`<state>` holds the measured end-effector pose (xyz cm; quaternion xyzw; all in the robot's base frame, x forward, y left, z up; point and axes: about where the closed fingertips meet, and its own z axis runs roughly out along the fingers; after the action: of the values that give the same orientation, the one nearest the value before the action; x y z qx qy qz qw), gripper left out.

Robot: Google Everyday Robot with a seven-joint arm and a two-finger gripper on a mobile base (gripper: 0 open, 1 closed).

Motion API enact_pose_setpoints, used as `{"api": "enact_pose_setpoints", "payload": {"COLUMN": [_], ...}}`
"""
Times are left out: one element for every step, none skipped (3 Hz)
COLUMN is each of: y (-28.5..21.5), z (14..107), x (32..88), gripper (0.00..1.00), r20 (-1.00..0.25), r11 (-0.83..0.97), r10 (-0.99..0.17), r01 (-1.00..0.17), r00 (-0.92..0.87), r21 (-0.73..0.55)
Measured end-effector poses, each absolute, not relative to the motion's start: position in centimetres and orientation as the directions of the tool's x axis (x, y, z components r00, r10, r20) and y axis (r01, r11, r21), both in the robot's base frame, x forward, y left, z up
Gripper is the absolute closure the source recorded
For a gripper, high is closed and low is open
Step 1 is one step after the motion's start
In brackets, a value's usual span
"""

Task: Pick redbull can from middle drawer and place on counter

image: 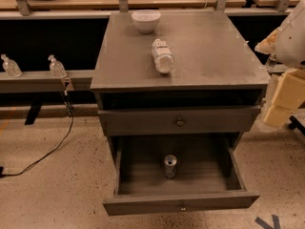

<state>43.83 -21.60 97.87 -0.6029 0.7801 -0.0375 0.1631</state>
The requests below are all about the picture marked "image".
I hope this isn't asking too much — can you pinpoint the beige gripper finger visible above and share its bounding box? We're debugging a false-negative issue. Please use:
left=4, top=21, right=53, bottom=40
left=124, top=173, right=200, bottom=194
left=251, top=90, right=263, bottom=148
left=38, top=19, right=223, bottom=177
left=263, top=69, right=305, bottom=128
left=254, top=28, right=279, bottom=54

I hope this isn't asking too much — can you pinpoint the silver redbull can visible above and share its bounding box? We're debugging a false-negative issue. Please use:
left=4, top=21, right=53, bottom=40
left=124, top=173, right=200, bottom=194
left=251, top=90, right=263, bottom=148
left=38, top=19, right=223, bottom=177
left=164, top=155, right=177, bottom=179

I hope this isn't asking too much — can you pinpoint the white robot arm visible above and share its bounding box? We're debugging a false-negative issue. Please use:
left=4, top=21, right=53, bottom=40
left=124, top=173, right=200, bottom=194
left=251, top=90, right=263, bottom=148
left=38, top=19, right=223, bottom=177
left=254, top=0, right=305, bottom=128

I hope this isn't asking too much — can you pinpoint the closed grey top drawer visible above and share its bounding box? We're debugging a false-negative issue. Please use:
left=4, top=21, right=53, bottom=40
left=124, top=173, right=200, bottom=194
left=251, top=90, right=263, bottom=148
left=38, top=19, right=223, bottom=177
left=98, top=106, right=260, bottom=136

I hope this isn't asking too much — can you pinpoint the grey wooden drawer cabinet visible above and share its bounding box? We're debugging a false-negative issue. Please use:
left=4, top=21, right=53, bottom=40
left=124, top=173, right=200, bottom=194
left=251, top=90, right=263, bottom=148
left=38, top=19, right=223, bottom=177
left=91, top=11, right=270, bottom=150

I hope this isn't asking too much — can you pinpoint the open grey middle drawer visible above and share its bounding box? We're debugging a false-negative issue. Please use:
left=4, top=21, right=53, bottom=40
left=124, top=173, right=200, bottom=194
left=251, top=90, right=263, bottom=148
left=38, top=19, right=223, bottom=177
left=103, top=134, right=259, bottom=216

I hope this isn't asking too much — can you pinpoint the upright clear water bottle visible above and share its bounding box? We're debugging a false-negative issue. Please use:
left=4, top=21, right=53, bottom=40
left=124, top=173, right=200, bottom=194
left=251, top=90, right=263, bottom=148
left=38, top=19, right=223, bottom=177
left=265, top=54, right=276, bottom=72

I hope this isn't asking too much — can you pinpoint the black chair base leg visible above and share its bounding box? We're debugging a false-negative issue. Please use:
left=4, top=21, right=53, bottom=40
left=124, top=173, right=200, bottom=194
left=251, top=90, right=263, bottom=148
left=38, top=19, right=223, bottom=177
left=288, top=115, right=305, bottom=135

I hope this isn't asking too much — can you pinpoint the clear plastic bottle lying down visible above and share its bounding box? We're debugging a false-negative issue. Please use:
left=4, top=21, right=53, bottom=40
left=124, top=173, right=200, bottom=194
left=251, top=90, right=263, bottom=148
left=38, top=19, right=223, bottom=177
left=152, top=38, right=174, bottom=73

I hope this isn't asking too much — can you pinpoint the white ceramic bowl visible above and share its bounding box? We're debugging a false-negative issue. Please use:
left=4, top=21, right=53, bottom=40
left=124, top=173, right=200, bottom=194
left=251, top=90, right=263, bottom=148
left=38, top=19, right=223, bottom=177
left=132, top=10, right=161, bottom=33

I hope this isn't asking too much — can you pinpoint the blue tape floor marking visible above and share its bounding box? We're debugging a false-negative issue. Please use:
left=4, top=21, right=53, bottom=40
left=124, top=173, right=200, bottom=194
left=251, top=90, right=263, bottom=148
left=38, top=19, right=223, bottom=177
left=254, top=214, right=282, bottom=229

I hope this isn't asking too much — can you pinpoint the clear pump bottle far left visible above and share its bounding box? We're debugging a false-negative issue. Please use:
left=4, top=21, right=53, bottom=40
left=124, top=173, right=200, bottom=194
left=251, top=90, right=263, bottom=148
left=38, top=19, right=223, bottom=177
left=1, top=54, right=22, bottom=77

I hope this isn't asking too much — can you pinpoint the black power cable on floor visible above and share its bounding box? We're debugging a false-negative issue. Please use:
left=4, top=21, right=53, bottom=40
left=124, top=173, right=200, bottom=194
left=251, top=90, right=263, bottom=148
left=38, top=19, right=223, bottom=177
left=0, top=89, right=75, bottom=178

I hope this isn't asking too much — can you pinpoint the clear pump bottle on rail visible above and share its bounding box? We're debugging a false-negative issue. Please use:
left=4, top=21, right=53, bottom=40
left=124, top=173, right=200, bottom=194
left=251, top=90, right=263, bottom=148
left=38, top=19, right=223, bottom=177
left=49, top=54, right=67, bottom=78

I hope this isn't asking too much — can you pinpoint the grey metal shelf rail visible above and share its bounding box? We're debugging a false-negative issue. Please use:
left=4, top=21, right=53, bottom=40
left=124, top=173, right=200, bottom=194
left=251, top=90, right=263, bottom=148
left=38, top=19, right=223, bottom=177
left=0, top=70, right=93, bottom=94

